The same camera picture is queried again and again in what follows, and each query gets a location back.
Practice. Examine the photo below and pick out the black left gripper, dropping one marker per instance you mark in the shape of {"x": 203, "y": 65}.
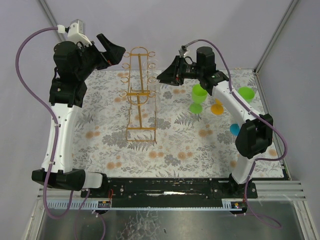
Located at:
{"x": 100, "y": 57}

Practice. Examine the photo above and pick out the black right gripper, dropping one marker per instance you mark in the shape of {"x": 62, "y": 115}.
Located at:
{"x": 180, "y": 70}

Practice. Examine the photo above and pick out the green plastic wine glass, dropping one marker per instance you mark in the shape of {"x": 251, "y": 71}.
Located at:
{"x": 198, "y": 96}
{"x": 246, "y": 93}

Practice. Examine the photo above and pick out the orange plastic wine glass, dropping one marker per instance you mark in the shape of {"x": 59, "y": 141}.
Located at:
{"x": 217, "y": 108}

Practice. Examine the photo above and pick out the blue plastic wine glass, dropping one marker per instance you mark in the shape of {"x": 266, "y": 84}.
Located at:
{"x": 234, "y": 129}

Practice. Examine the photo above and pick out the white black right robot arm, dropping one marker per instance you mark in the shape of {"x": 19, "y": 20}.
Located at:
{"x": 255, "y": 129}

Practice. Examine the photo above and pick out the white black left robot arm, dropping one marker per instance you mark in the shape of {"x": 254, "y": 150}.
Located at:
{"x": 75, "y": 60}

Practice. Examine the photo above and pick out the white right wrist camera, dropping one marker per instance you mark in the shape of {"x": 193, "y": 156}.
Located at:
{"x": 183, "y": 52}

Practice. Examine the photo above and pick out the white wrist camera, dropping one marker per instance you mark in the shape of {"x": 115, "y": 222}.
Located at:
{"x": 183, "y": 52}
{"x": 75, "y": 32}

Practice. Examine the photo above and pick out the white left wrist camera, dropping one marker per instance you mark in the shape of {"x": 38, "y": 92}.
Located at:
{"x": 75, "y": 32}

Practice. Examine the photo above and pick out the gold wire wine glass rack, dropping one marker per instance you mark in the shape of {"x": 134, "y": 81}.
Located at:
{"x": 140, "y": 100}

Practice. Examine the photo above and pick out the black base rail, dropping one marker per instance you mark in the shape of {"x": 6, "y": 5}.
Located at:
{"x": 173, "y": 193}

